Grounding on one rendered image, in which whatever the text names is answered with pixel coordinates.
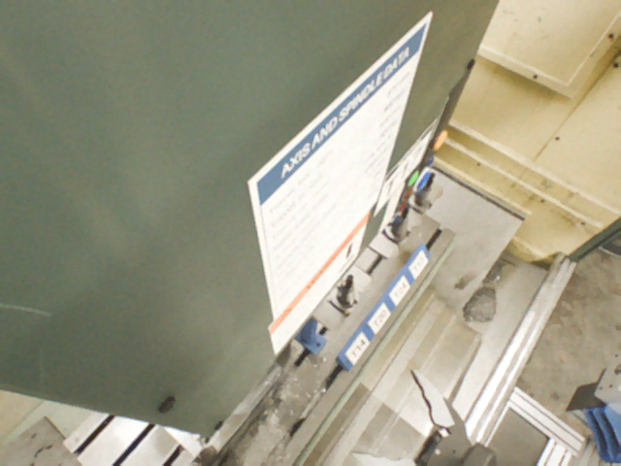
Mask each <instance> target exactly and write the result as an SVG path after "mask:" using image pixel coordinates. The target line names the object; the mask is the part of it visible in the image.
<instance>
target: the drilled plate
mask: <svg viewBox="0 0 621 466"><path fill-rule="evenodd" d="M266 373H267V374H266ZM266 373H265V374H264V377H263V378H262V379H260V380H259V381H258V383H257V384H256V385H255V386H254V387H253V389H252V390H251V391H250V392H249V394H248V395H247V396H246V397H245V399H244V400H243V401H242V402H241V404H240V405H239V408H238V409H237V410H235V411H233V412H236V413H233V412H232V413H231V415H229V416H228V417H227V419H226V420H225V421H224V424H223V425H224V426H225V427H224V428H221V430H219V431H218V432H216V434H214V436H213V437H211V439H215V440H214V442H213V441H212V440H211V442H210V443H209V444H208V443H207V440H208V438H209V437H204V436H201V438H199V437H198V436H199V435H196V434H194V433H192V440H191V438H190V433H189V432H184V431H183V432H182V433H183V434H182V433H181V432H180V430H176V429H172V428H168V427H164V428H165V429H166V430H167V431H168V432H169V433H170V434H171V435H172V436H173V437H174V438H175V439H176V440H177V442H178V443H179V444H180V445H181V446H182V447H183V448H184V449H185V450H186V451H188V452H189V453H190V454H191V455H192V456H193V457H194V458H195V457H196V456H197V455H198V452H200V451H201V450H202V449H203V448H202V447H204V448H205V447H206V446H208V447H209V446H210V445H211V444H212V443H213V446H212V447H213V448H214V449H215V450H216V452H215V455H214V458H213V460H212V462H211V463H210V464H209V466H212V464H213V463H214V461H215V460H216V459H217V458H218V456H219V455H220V454H221V453H222V451H223V450H224V449H225V448H226V446H228V445H229V444H230V442H231V441H232V440H233V439H234V437H235V436H236V435H237V434H238V432H239V431H240V430H241V428H242V427H243V426H244V425H245V423H246V422H247V421H248V418H249V417H250V416H251V415H252V413H253V412H254V411H255V409H256V408H257V407H258V406H259V404H260V403H261V402H262V401H263V399H264V398H265V397H266V396H267V394H268V393H270V392H271V390H272V389H273V388H274V387H275V385H276V384H277V383H278V381H279V380H280V379H281V378H282V376H283V375H284V370H283V368H282V367H281V366H279V365H278V364H277V363H276V362H274V363H273V364H271V365H270V367H269V368H268V369H267V371H266ZM266 378H267V379H266ZM244 405H245V406H244ZM241 407H242V409H241ZM226 423H227V424H226ZM223 425H222V427H223ZM196 437H197V438H196ZM198 439H199V441H200V442H201V443H198V442H197V440H198ZM196 443H197V444H198V445H197V444H196ZM200 445H202V447H200Z"/></svg>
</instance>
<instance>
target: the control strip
mask: <svg viewBox="0 0 621 466"><path fill-rule="evenodd" d="M471 72H472V70H471V71H469V72H468V73H467V75H466V76H465V77H464V78H463V79H462V80H461V81H460V82H459V83H458V84H457V85H456V86H455V87H454V88H453V89H451V90H452V91H450V92H449V94H448V98H447V101H446V103H445V106H444V108H443V111H442V113H441V117H440V119H439V122H438V124H437V127H436V129H435V131H434V134H433V137H432V140H431V142H430V144H429V146H428V148H427V150H426V153H425V155H424V158H423V160H422V163H421V165H420V168H419V169H418V167H416V169H414V170H413V171H412V173H411V174H410V176H409V178H408V179H407V180H406V182H405V189H404V190H403V192H402V193H401V195H400V198H399V202H400V203H399V204H398V206H397V208H396V209H395V211H394V214H395V215H397V214H398V211H399V209H400V207H401V206H402V204H403V203H404V202H405V201H407V202H408V201H409V199H410V198H411V197H412V195H413V193H414V192H415V191H416V190H417V189H416V187H417V185H418V183H419V181H420V180H421V178H422V177H423V175H424V174H425V173H426V172H427V171H429V168H430V166H428V168H426V164H427V163H428V161H429V159H430V158H431V157H432V155H435V153H436V150H433V147H434V145H435V143H436V141H437V139H438V138H439V136H440V135H441V133H442V131H446V128H447V126H448V124H449V122H450V120H451V118H452V116H453V113H454V111H455V109H456V107H457V104H458V102H459V100H460V98H461V94H462V92H463V90H464V88H465V85H466V83H467V81H468V79H469V76H470V74H471ZM417 172H418V177H417V179H416V181H415V182H414V183H413V185H412V184H411V185H409V183H410V181H411V179H412V178H413V176H414V175H415V174H416V173H417ZM411 187H412V191H411V194H410V195H409V198H408V199H405V200H403V198H404V195H405V193H406V192H408V190H409V189H410V188H411Z"/></svg>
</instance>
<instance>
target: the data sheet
mask: <svg viewBox="0 0 621 466"><path fill-rule="evenodd" d="M431 17H432V12H431V13H430V14H428V15H427V16H425V17H424V18H422V20H421V21H420V22H419V23H418V24H417V25H416V26H415V27H414V28H413V29H412V30H411V31H410V32H409V33H408V34H407V35H406V36H405V37H404V38H403V39H402V40H401V41H400V42H399V43H398V44H397V45H396V46H395V47H393V48H392V49H391V50H389V51H388V52H387V53H386V54H385V55H384V56H383V57H382V58H381V59H380V60H379V61H377V62H376V63H375V64H374V65H373V66H372V67H371V68H370V69H369V70H368V72H367V73H366V74H365V75H364V76H363V77H361V78H360V79H359V80H358V81H356V82H355V83H354V84H353V85H352V86H351V87H350V88H349V89H348V90H346V91H345V92H344V93H343V94H342V95H341V96H340V97H339V98H338V99H337V100H336V101H335V102H334V103H333V104H332V105H330V106H329V107H327V108H326V109H325V110H324V111H323V113H322V114H321V115H320V116H319V117H318V118H317V119H316V120H314V121H313V122H312V123H311V124H310V125H309V126H308V127H307V128H306V129H305V130H304V131H303V132H302V133H300V134H299V135H297V136H296V137H295V138H294V139H293V140H292V141H291V142H290V144H289V145H288V146H287V147H286V148H285V149H284V150H282V151H281V152H280V153H279V154H278V155H277V156H275V157H274V158H273V159H272V160H271V161H270V162H269V163H268V164H266V165H265V166H264V167H263V168H262V169H261V170H260V172H259V173H258V174H257V175H256V176H255V177H254V178H253V179H252V180H250V181H248V187H249V193H251V199H252V204H253V210H254V214H255V219H256V226H257V231H258V237H259V242H260V247H261V253H262V258H263V263H264V269H265V274H266V281H267V286H268V290H269V296H270V301H271V307H272V313H273V318H274V319H277V317H278V316H279V315H280V314H281V313H282V311H283V310H284V309H285V308H286V307H287V306H288V304H289V303H290V301H291V300H292V299H293V298H294V296H295V295H296V294H297V293H298V292H299V290H300V289H301V288H303V287H304V286H305V285H306V283H307V282H308V281H309V280H310V279H311V277H312V276H313V274H314V273H315V272H316V271H317V269H318V268H319V267H320V266H321V265H322V264H323V262H324V261H325V260H327V259H328V258H329V256H330V255H331V254H332V253H333V252H334V251H335V248H336V247H337V246H338V245H339V244H340V243H341V241H342V240H343V239H344V238H345V237H346V235H347V234H348V233H349V232H351V231H352V230H353V228H354V227H355V226H356V225H357V223H358V221H359V220H360V219H361V218H362V217H363V216H364V214H365V213H366V212H367V211H368V210H369V209H370V208H371V206H372V205H373V204H374V203H375V202H376V200H378V196H379V193H380V190H381V186H382V183H383V180H384V176H385V173H386V168H387V165H388V162H389V158H390V155H391V152H392V149H393V146H394V142H395V138H396V135H397V131H398V128H399V125H400V121H401V118H402V114H403V111H404V108H405V104H406V101H407V98H408V94H409V89H410V85H411V82H412V78H413V75H414V72H415V68H416V65H417V61H418V57H419V54H420V51H421V48H422V45H423V41H425V40H424V38H426V35H427V31H428V28H429V24H430V21H431Z"/></svg>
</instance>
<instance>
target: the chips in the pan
mask: <svg viewBox="0 0 621 466"><path fill-rule="evenodd" d="M500 261H501V260H500ZM500 261H498V260H496V261H495V263H494V264H493V266H492V267H491V268H490V270H489V271H488V273H487V274H486V276H485V277H484V278H483V280H482V283H483V285H484V284H485V283H498V282H499V281H500V280H501V276H502V273H501V271H502V267H503V266H505V263H503V262H500ZM498 262H499V263H498ZM502 265H503V266H502ZM496 294H497V291H496V290H495V289H493V288H492V289H491V288H490V287H489V288H487V287H486V286H485V287H483V288H480V289H479V290H478V291H477V290H476V291H474V293H473V294H472V295H474V296H471V297H470V298H469V300H468V301H467V303H466V304H465V306H464V307H463V308H462V309H463V313H464V314H463V317H464V319H465V322H466V323H469V324H470V323H473V322H480V325H481V324H483V323H485V322H491V321H492V320H494V317H495V313H496V312H497V310H496V308H497V302H496V299H497V298H496ZM463 322H464V321H463ZM465 322H464V323H465Z"/></svg>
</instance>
